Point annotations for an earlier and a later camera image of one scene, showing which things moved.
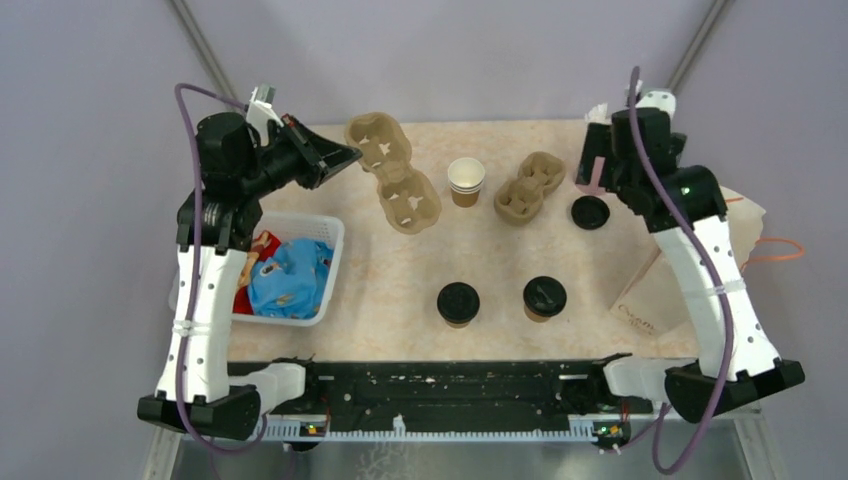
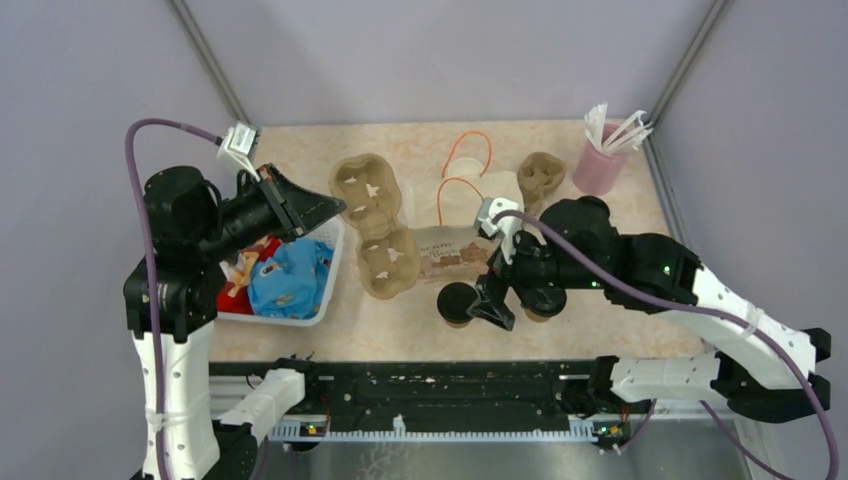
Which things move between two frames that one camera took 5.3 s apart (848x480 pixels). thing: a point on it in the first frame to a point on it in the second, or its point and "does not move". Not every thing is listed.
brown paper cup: [458, 325] does not move
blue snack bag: [292, 280] does not move
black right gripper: [598, 143] to [492, 290]
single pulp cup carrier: [410, 198] to [388, 250]
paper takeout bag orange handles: [656, 301] to [444, 209]
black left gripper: [319, 155] to [296, 209]
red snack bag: [264, 246] does not move
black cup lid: [458, 302] does not move
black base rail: [451, 390] does not move
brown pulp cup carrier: [519, 200] does not move
